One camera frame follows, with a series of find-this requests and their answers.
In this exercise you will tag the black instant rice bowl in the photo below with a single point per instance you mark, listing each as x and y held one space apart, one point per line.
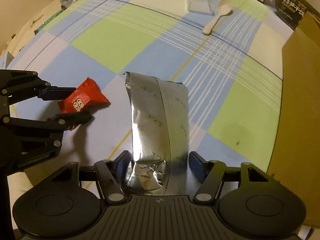
292 11

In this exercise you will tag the checkered tablecloth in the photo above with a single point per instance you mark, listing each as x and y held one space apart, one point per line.
233 75

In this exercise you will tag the red snack packet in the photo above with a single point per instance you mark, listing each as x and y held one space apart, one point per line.
86 95

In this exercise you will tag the clear plastic container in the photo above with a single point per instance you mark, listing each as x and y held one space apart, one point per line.
200 6

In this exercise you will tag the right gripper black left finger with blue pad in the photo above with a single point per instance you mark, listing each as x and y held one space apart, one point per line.
109 176

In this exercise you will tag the brown cardboard box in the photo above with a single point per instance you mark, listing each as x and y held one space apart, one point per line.
295 157

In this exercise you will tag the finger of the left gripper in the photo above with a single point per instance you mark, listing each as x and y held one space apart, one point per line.
52 93
69 121

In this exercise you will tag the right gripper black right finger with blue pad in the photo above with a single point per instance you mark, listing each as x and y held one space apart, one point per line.
209 174

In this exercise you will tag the white plastic spoon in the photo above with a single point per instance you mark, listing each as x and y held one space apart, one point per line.
224 8

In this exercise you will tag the silver foil pouch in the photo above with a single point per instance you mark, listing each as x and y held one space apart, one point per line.
160 135

